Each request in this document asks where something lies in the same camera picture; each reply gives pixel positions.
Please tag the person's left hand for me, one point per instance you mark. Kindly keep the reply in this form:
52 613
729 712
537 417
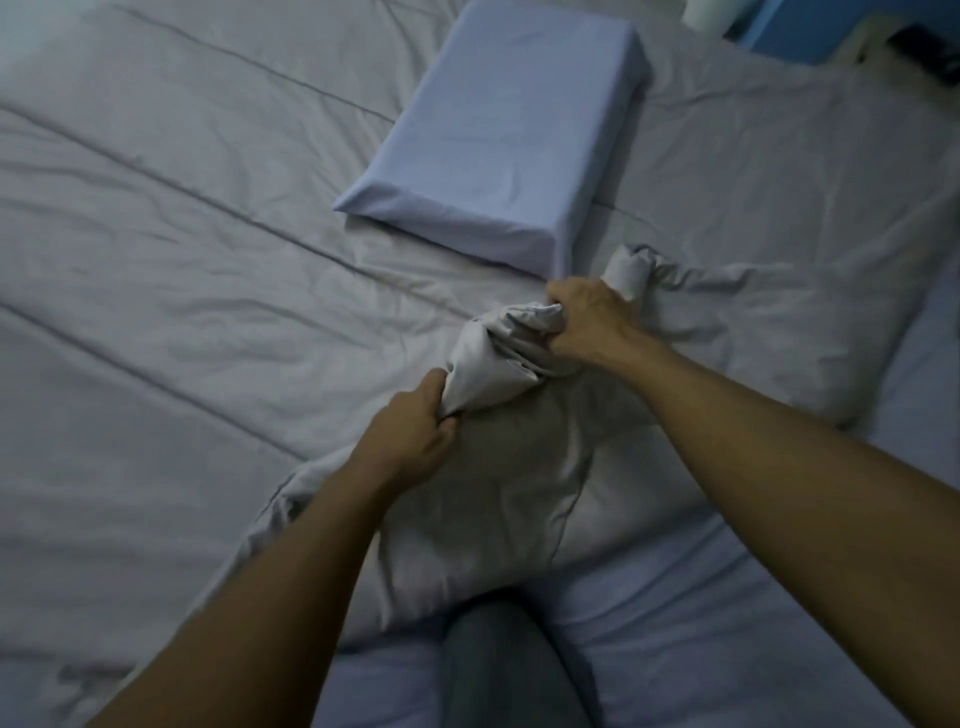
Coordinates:
401 442

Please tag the person's right hand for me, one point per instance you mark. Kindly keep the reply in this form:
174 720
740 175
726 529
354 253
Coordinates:
600 322

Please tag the person's right fingers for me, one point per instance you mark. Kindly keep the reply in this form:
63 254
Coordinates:
559 315

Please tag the person's left thumb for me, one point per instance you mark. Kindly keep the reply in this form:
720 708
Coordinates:
433 390

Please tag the grey pillow with pillowcase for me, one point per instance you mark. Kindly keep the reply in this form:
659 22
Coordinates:
495 495

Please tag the person's left forearm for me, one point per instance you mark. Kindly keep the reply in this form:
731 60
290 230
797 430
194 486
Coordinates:
255 607

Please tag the person's right forearm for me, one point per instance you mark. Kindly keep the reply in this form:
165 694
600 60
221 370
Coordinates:
810 510

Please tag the light blue rectangular pillow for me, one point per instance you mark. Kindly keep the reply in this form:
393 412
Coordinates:
510 127

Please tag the person's grey trouser leg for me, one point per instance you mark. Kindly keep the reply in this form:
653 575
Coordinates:
502 667

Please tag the white cylindrical object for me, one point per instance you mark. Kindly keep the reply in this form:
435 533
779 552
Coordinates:
712 15

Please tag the blue furniture piece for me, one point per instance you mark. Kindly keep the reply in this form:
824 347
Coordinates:
795 26

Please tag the light blue bed sheet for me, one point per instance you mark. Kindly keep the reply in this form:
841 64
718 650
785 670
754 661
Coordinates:
735 645

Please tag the dark object with beige cloth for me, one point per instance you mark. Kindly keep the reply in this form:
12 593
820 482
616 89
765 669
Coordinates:
907 49

